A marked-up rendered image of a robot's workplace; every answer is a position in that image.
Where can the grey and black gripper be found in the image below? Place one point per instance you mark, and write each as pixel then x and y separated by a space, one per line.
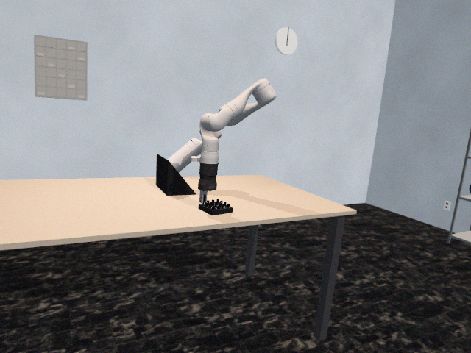
pixel 208 171

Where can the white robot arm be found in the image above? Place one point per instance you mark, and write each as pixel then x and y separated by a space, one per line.
pixel 231 114

